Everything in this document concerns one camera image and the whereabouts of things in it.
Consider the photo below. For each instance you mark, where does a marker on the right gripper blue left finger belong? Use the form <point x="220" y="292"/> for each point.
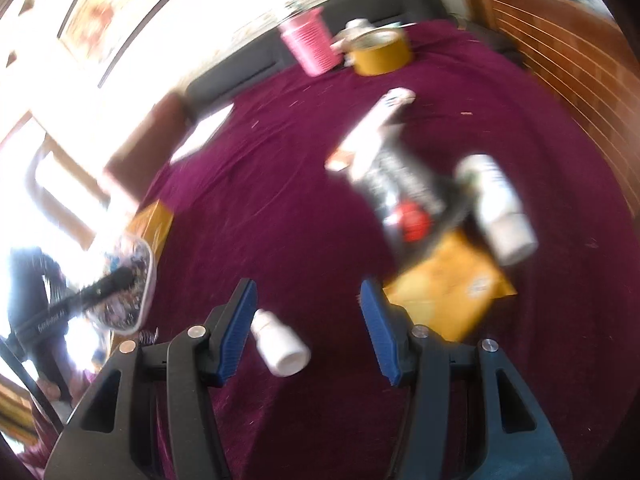
<point x="229" y="327"/>

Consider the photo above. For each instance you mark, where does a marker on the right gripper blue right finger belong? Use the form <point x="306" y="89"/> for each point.
<point x="388" y="328"/>

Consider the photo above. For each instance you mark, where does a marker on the small white bottle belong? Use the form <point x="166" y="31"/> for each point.
<point x="280" y="348"/>

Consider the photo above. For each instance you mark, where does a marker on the large white pill bottle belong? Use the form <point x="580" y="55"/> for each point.
<point x="498" y="210"/>

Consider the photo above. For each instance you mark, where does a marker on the person left hand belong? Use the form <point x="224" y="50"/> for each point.
<point x="79" y="382"/>

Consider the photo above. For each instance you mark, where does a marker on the yellow paper packet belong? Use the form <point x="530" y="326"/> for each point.
<point x="452" y="289"/>

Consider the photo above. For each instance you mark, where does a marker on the yellow-edged cardboard tray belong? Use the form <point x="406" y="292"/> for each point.
<point x="147" y="232"/>

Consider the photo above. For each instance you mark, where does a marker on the black printed packet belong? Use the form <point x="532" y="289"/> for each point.
<point x="415" y="205"/>

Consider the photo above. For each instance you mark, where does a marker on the maroon velvet bedspread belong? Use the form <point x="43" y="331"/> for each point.
<point x="258" y="203"/>

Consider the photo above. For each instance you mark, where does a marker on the white folded paper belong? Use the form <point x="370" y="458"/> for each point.
<point x="203" y="132"/>

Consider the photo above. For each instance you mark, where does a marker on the yellow tape roll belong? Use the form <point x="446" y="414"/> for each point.
<point x="380" y="51"/>

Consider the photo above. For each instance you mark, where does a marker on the black leather sofa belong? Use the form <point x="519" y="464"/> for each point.
<point x="267" y="55"/>

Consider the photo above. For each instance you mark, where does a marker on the white crumpled tissue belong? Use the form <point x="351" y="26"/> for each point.
<point x="353" y="29"/>

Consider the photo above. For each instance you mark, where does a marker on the pink sleeved water bottle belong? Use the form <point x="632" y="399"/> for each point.
<point x="309" y="40"/>

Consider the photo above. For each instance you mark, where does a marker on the wooden cabinet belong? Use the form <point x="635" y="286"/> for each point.
<point x="584" y="59"/>

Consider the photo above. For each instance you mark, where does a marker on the framed wall painting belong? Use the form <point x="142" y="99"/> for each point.
<point x="100" y="31"/>

